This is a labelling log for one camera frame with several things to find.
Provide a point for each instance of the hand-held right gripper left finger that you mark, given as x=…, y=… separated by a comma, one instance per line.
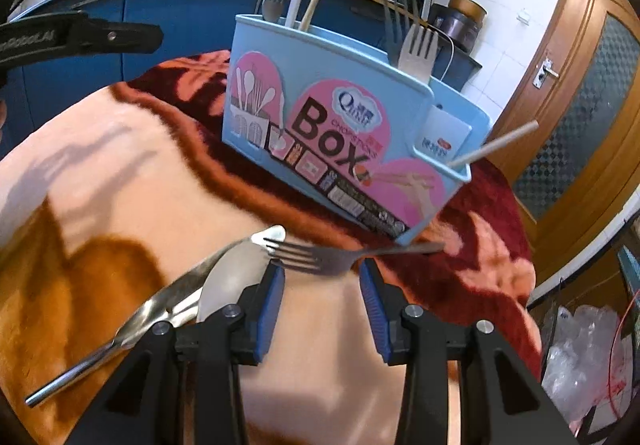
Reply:
x=267, y=320

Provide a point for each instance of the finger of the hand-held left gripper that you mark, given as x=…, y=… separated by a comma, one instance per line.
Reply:
x=125, y=37

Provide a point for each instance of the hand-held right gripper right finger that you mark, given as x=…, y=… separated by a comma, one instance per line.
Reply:
x=375, y=315

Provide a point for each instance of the blue utensil box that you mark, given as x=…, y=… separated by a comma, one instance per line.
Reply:
x=320, y=70

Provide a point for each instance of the beige plastic spoon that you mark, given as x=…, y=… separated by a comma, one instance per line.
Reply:
x=230, y=275

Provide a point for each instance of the blue kitchen cabinets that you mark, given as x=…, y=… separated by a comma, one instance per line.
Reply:
x=190, y=15

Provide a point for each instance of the metal spoon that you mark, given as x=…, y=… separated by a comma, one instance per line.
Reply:
x=155, y=300

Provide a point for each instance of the pink and maroon plush blanket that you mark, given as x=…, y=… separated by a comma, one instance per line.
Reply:
x=125, y=185

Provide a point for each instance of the clear plastic bag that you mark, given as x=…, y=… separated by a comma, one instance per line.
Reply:
x=585, y=350

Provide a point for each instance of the dark rice cooker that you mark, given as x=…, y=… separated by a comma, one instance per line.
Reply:
x=460, y=25

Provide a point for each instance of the wooden door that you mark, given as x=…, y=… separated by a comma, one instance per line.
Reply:
x=575, y=50

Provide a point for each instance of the white light switch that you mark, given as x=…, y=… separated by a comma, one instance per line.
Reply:
x=525, y=18

